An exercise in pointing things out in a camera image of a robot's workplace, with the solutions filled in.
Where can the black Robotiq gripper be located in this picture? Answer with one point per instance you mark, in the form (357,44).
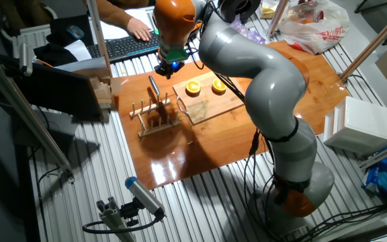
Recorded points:
(169,67)

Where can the steel kitchen knife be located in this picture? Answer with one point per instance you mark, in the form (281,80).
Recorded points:
(154,85)

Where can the round orange fruit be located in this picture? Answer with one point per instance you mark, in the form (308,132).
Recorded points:
(193,86)

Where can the cut orange half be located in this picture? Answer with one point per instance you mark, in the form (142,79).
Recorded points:
(219,85)

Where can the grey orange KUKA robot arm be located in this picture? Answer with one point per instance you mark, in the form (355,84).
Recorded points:
(264,77)

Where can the bare person hand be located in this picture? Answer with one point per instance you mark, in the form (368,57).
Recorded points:
(139,28)

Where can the black computer keyboard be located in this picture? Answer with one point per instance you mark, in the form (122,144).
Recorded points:
(126,47)

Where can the wooden peg dish rack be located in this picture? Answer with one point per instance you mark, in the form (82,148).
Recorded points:
(153,131)

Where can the brown cardboard box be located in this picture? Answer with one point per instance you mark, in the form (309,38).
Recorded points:
(102,90)

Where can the small white paper sheet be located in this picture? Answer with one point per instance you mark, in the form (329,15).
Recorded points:
(79,50)

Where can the black round device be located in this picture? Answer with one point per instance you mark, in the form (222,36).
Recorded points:
(240,10)

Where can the dark computer mouse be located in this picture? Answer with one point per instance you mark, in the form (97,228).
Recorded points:
(76,32)

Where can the black monitor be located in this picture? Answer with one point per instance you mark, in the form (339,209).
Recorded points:
(59,90)

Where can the black cloth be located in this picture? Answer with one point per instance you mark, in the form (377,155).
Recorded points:
(55,50)

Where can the yellow packet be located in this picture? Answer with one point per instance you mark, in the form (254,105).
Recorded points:
(269,10)

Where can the white ribbed panel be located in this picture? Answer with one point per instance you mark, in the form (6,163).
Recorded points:
(29,40)

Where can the short aluminium profile stub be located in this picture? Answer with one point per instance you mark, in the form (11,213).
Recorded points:
(113,218)

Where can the white plastic bag red print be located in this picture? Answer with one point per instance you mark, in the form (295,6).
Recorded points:
(314,30)

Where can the white drawer box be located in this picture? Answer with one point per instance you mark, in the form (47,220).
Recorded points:
(365,124)

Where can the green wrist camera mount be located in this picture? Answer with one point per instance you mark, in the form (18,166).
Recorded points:
(176,55)

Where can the aluminium frame post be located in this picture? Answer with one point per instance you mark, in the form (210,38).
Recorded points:
(375,42)
(277,17)
(99,37)
(385,153)

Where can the silver camera blue cap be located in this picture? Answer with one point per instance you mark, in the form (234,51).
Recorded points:
(144,195)

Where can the black camera clamp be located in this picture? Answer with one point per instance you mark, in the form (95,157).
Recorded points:
(129,211)

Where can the long aluminium frame beam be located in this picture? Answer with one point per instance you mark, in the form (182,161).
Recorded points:
(29,124)

